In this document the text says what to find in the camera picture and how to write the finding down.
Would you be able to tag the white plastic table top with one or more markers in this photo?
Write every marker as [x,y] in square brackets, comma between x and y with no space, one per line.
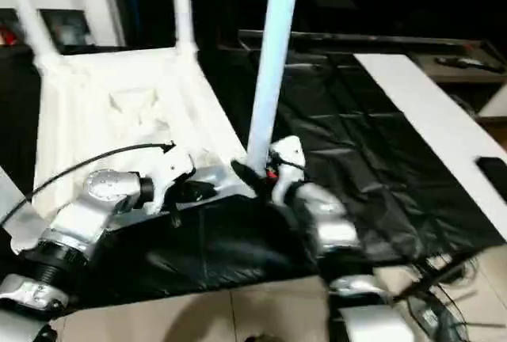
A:
[127,104]

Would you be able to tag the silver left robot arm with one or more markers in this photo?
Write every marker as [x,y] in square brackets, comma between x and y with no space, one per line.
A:
[95,207]

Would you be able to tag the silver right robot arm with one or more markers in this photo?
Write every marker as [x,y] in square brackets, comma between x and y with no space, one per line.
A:
[325,223]

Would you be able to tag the black plastic mat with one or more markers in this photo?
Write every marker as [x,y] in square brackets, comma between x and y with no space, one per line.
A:
[356,176]

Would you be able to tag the white paper sheet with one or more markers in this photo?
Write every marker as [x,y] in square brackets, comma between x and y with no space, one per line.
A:
[428,120]

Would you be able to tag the small bottles behind glass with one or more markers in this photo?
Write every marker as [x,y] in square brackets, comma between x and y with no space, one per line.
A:
[47,29]

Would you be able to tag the black flat phone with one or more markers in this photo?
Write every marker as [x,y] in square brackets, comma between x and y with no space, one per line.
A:
[493,174]

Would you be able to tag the dark elongated device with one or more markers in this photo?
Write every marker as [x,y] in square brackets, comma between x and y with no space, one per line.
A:
[466,63]

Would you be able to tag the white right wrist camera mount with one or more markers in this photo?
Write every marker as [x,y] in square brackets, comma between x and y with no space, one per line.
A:
[287,160]

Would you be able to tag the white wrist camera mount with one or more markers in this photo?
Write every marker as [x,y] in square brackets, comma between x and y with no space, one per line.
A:
[170,166]
[287,160]

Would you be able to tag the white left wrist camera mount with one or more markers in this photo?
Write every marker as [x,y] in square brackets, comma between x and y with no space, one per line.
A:
[170,166]

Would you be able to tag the dark metal rail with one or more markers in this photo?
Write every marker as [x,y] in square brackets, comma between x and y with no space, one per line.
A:
[372,39]

